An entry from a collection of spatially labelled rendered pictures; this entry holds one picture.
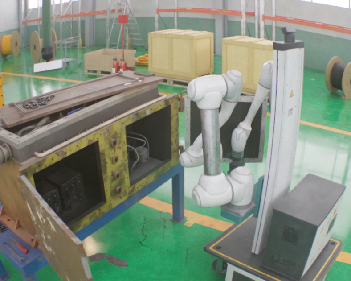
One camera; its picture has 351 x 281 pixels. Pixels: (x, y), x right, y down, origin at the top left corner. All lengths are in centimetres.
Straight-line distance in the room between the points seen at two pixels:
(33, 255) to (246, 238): 157
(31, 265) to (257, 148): 200
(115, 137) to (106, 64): 667
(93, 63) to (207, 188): 746
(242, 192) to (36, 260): 135
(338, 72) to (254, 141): 529
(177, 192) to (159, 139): 56
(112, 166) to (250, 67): 471
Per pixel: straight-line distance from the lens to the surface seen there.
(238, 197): 217
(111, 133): 224
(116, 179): 239
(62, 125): 203
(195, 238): 318
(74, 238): 129
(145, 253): 303
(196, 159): 229
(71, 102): 230
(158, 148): 291
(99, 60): 903
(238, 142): 258
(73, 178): 239
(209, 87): 192
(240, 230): 277
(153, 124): 286
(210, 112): 197
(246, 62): 669
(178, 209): 330
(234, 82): 200
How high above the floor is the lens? 202
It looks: 24 degrees down
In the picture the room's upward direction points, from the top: straight up
